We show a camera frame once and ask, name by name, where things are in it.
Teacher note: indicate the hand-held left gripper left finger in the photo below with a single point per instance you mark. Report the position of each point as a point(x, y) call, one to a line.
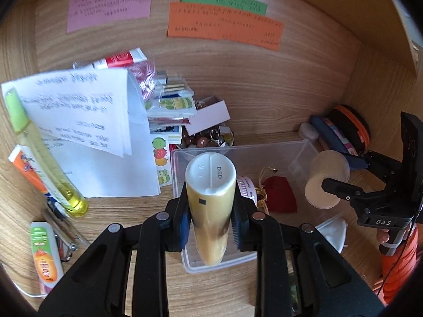
point(185, 229)

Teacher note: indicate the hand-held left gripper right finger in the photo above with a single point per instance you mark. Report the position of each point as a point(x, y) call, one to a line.
point(236, 232)

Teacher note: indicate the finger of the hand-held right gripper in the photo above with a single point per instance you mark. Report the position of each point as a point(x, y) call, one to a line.
point(343, 190)
point(380, 168)

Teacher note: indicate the round beige powder puff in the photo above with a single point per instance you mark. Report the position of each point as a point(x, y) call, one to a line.
point(327, 168)

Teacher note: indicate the gold cosmetic tube white cap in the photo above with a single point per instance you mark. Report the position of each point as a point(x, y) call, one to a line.
point(210, 201)

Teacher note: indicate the clear plastic storage box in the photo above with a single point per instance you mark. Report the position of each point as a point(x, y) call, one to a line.
point(290, 158)

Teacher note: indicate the person's right forearm orange sleeve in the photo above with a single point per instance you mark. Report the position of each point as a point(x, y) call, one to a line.
point(401, 270)

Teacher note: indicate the person's right hand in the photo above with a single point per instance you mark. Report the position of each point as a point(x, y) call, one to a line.
point(382, 237)

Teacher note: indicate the white tape measure roll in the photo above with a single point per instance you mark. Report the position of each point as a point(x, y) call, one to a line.
point(246, 186)

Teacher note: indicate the black orange round case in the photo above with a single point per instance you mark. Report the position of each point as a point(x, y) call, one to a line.
point(352, 122)

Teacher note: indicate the blue striped pencil pouch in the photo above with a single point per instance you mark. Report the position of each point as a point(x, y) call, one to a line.
point(330, 135)

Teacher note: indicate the red fabric pouch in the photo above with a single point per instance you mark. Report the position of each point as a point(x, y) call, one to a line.
point(281, 194)

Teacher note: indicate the white earbud case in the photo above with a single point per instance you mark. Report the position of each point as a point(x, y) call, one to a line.
point(308, 130)

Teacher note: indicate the fruit sticker sheet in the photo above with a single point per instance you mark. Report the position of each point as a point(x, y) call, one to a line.
point(162, 158)

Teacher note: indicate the white blank card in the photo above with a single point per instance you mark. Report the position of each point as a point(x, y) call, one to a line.
point(208, 119)

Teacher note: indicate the silver pen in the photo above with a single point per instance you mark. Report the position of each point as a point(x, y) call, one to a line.
point(66, 229)

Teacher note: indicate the green patterned packet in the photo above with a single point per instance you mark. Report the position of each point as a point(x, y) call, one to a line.
point(173, 104)

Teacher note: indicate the black white pen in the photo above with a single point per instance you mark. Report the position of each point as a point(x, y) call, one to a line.
point(58, 208)

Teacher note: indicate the small green orange tube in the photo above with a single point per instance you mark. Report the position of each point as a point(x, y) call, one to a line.
point(44, 254)

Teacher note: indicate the white printed paper sheets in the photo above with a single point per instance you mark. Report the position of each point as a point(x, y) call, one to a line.
point(95, 115)

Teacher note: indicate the small gold black packets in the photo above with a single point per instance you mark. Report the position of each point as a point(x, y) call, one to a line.
point(172, 82)

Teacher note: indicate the red white striped pouch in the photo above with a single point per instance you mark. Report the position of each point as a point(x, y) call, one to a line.
point(143, 77)

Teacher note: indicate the yellow green spray bottle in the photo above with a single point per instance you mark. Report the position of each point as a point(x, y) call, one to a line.
point(43, 152)

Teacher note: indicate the orange white tube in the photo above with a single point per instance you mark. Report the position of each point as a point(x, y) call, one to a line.
point(28, 171)

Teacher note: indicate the red white tube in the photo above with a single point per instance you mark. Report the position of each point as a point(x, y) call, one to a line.
point(115, 58)

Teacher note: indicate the orange paper note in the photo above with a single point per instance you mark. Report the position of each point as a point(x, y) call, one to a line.
point(224, 24)

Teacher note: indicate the green paper note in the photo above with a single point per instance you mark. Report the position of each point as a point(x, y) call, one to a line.
point(224, 0)

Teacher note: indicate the pink paper note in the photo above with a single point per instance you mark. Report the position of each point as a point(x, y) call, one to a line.
point(110, 1)

